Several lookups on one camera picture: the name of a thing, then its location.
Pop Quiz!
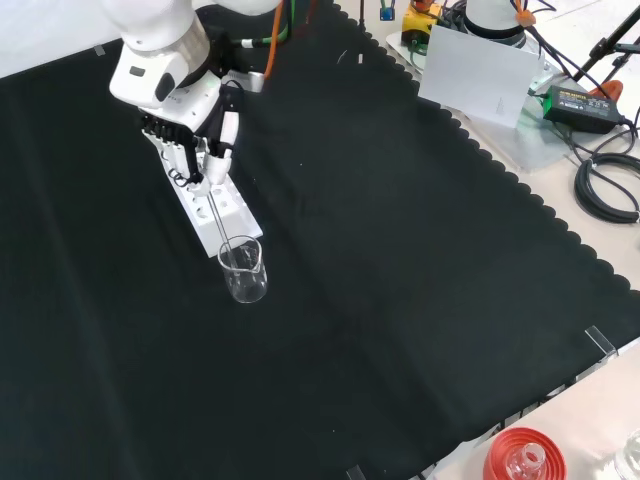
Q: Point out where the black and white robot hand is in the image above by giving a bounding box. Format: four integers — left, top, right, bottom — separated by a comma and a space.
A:
137, 78, 245, 198

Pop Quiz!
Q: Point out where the clear glass rod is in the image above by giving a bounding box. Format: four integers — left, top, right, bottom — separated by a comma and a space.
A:
205, 189, 236, 266

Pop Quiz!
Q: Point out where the white test tube rack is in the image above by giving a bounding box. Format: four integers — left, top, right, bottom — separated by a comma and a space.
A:
158, 149, 264, 260

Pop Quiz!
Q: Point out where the clear glass beaker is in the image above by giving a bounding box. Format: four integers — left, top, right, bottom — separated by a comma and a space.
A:
217, 234, 269, 305

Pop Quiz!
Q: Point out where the black cloth with scalloped edge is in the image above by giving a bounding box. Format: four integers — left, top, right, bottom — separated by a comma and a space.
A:
0, 0, 640, 480

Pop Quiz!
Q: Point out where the yellow stop button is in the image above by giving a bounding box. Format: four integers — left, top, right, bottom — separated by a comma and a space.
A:
402, 0, 444, 46

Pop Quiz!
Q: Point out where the pale board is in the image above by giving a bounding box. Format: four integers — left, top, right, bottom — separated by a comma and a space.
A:
417, 24, 546, 129

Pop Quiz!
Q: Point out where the black power adapter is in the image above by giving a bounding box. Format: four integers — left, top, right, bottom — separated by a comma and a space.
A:
543, 84, 629, 135

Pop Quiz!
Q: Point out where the black tripod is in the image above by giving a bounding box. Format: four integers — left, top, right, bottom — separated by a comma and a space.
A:
572, 4, 640, 86

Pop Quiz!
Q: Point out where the orange tripod foot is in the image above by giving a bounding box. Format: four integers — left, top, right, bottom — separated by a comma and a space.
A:
589, 79, 625, 101

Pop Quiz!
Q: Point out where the red ribbed funnel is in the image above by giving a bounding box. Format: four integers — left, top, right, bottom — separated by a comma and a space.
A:
482, 425, 567, 480

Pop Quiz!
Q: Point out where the small clear glass flask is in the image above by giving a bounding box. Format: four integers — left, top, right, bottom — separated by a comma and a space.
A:
507, 443, 547, 480

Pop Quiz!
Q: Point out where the clear glass vessel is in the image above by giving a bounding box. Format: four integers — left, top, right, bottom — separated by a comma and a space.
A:
613, 430, 640, 480

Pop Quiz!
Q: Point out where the green cable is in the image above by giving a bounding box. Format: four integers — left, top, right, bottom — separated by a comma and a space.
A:
242, 0, 296, 49

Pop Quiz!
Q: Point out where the thin green wire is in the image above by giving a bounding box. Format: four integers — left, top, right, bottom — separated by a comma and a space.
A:
407, 38, 432, 71

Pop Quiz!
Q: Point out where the grey metal base plate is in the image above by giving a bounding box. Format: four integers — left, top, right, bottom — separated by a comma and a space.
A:
384, 29, 594, 174

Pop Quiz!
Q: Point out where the coiled black cable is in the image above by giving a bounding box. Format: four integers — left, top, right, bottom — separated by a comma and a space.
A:
573, 153, 640, 224

